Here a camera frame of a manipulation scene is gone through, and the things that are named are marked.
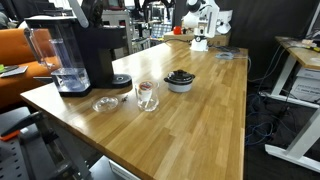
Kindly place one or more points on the black coffee maker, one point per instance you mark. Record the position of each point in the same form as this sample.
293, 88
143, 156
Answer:
94, 40

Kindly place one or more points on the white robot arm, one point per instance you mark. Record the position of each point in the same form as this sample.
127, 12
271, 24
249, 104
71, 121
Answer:
206, 19

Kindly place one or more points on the orange coffee pod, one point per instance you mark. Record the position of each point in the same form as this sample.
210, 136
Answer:
145, 90

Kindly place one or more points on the clear glass jar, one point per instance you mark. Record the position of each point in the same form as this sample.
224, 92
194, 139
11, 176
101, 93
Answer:
153, 103

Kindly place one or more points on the grey pot with black lid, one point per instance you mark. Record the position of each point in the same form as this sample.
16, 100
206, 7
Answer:
179, 81

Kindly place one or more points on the small dark clip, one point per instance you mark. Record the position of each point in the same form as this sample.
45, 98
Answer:
125, 98

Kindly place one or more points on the clear glass lid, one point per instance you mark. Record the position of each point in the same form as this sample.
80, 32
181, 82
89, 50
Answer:
105, 104

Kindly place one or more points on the red object on box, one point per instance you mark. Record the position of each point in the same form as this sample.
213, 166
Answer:
177, 30

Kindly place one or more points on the grey round puck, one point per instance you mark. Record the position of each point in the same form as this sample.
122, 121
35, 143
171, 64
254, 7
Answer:
225, 56

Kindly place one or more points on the clear water tank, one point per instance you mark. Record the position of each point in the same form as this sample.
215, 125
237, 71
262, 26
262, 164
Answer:
57, 51

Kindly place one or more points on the black clamp with orange tip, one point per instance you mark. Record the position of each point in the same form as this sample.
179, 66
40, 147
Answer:
12, 122

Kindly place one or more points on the white box under desk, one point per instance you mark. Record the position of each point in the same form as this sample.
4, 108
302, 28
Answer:
307, 85

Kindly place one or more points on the orange sofa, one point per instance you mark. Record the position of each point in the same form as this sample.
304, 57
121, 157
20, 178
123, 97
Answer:
15, 51

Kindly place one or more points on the white side desk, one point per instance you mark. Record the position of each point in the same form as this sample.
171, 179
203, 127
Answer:
310, 133

